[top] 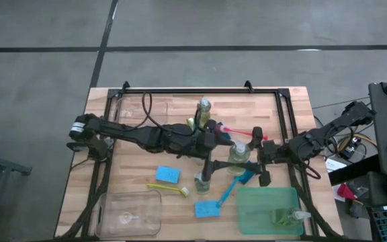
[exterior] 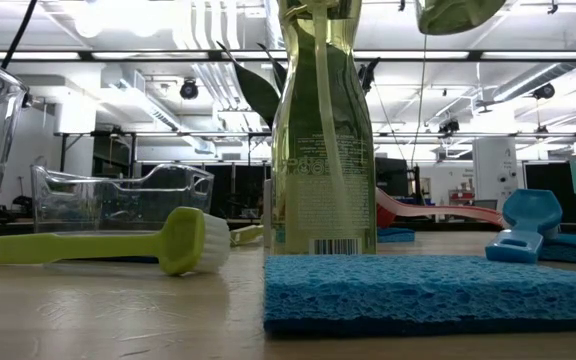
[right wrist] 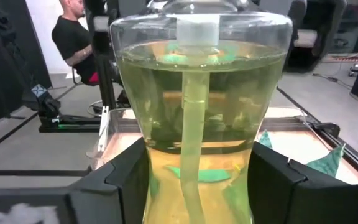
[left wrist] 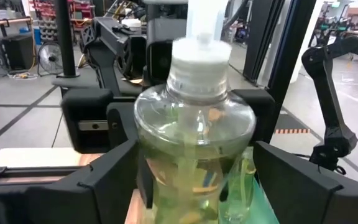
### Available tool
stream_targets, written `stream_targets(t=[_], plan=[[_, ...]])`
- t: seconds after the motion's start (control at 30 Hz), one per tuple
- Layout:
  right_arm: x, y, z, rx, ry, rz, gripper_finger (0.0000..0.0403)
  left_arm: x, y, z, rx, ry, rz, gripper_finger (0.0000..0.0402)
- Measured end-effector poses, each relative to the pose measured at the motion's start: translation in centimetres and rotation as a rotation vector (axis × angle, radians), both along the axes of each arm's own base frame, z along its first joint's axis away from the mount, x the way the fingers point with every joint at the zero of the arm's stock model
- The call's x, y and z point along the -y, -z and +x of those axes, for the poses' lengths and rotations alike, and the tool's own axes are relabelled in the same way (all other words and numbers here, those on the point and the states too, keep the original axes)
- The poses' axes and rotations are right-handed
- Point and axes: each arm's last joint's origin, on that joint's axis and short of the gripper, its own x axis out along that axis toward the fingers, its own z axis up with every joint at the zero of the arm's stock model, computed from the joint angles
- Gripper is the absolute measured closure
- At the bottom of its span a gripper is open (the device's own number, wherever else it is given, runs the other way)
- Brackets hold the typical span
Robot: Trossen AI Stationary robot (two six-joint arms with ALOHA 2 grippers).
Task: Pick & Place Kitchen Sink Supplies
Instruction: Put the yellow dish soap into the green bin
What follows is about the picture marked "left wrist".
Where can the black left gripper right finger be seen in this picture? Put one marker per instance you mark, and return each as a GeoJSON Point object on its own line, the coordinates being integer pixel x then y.
{"type": "Point", "coordinates": [306, 199]}

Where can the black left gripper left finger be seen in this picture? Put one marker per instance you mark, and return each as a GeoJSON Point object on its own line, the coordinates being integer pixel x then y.
{"type": "Point", "coordinates": [57, 202]}

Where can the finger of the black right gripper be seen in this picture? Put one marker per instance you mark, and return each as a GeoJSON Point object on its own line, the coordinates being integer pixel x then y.
{"type": "Point", "coordinates": [121, 124]}

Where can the clear soap pump bottle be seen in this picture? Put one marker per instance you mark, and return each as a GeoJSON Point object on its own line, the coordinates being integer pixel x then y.
{"type": "Point", "coordinates": [242, 186]}
{"type": "Point", "coordinates": [194, 124]}

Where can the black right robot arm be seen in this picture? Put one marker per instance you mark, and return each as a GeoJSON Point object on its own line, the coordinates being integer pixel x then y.
{"type": "Point", "coordinates": [110, 46]}

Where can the background black robot arm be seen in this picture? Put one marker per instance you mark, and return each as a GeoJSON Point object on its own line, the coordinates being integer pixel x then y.
{"type": "Point", "coordinates": [328, 102]}

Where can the green plastic bin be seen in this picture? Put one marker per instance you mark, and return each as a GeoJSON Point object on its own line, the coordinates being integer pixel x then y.
{"type": "Point", "coordinates": [264, 208]}

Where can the round floor fan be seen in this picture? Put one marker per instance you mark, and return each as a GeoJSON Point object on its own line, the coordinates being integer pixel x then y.
{"type": "Point", "coordinates": [50, 58]}

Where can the black stand with pole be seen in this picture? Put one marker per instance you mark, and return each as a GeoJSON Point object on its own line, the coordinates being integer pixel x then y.
{"type": "Point", "coordinates": [65, 37]}

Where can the black cabinet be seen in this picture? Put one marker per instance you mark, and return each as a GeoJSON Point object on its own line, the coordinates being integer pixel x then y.
{"type": "Point", "coordinates": [19, 51]}

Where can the red parts shelf rack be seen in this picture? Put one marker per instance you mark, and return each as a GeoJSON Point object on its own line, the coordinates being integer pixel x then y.
{"type": "Point", "coordinates": [47, 18]}

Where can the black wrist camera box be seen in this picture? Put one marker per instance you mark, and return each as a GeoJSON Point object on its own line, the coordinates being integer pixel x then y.
{"type": "Point", "coordinates": [163, 53]}

